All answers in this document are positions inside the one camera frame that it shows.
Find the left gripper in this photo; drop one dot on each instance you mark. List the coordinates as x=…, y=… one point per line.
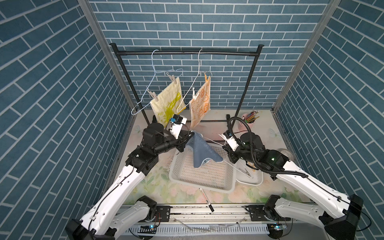
x=183, y=137

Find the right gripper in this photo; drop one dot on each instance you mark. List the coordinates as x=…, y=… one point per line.
x=230, y=153

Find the blue patterned towel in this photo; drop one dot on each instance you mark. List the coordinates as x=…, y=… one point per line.
x=202, y=151

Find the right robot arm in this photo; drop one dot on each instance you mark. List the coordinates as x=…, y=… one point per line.
x=335, y=212

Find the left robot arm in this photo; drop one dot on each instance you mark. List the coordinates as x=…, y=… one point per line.
x=126, y=180

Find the white rectangular tray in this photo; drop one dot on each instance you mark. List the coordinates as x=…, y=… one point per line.
x=248, y=176

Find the white perforated plastic basket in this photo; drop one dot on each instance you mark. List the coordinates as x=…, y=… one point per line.
x=219, y=177

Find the pink pencil cup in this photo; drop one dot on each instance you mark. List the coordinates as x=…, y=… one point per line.
x=249, y=119

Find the orange patterned towel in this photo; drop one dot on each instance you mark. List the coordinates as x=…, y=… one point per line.
x=201, y=104

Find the yellow green patterned towel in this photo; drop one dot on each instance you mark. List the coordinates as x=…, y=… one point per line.
x=169, y=100

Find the clear tape roll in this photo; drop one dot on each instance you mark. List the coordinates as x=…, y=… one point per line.
x=288, y=154

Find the white clothespin lower left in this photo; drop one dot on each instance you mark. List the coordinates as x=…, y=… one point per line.
x=153, y=95

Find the black tipped marker pen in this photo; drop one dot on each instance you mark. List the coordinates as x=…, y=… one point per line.
x=207, y=200

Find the white clothespin upper left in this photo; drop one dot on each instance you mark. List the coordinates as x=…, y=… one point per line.
x=172, y=78

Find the wooden clothespin middle upper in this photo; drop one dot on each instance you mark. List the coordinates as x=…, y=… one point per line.
x=207, y=78

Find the black metal clothes rack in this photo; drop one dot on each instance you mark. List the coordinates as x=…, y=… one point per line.
x=119, y=54

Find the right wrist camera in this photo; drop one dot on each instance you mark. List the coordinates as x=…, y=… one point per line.
x=230, y=140

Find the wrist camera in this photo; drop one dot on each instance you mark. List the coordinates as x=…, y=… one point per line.
x=230, y=140
x=177, y=122

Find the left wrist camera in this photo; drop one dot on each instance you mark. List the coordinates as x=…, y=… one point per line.
x=177, y=122

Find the light blue wire hanger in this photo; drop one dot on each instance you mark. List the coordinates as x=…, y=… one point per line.
x=153, y=78

